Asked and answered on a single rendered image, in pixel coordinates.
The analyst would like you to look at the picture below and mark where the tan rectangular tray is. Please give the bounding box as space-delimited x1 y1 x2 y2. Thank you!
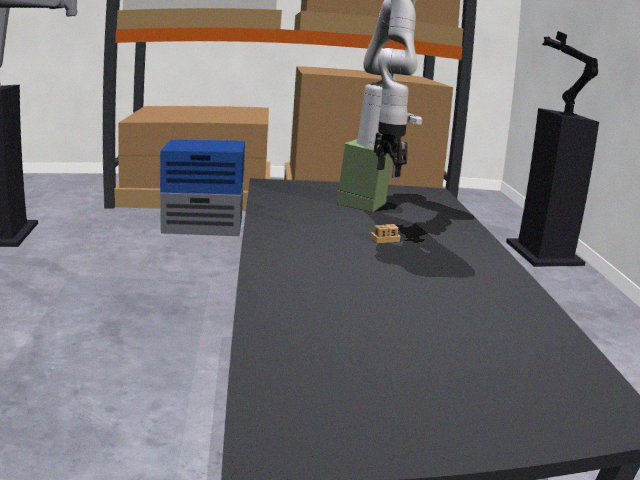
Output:
371 232 401 243

